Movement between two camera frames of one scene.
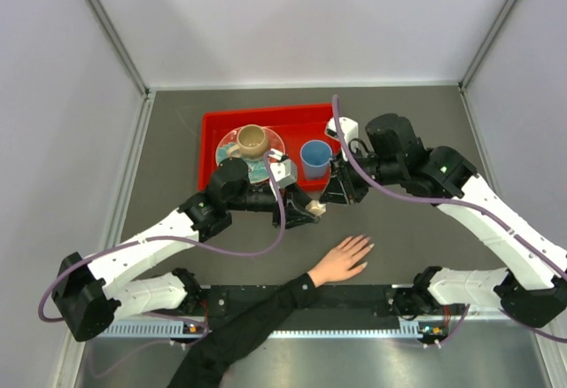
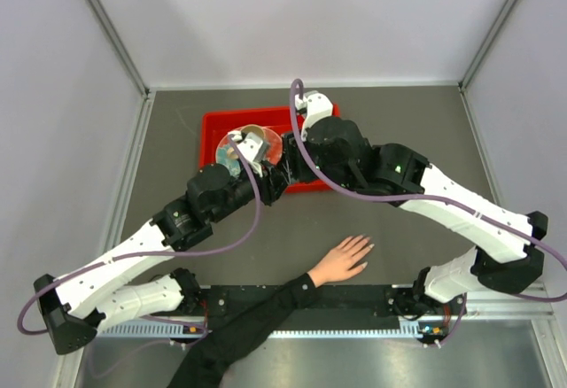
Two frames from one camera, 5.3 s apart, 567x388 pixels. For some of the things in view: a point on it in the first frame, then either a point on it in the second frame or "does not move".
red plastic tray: (295, 125) does not move
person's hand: (339, 262) does not move
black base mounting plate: (331, 299) does not move
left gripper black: (298, 196) to (272, 184)
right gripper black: (341, 188) to (293, 159)
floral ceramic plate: (257, 166) does not move
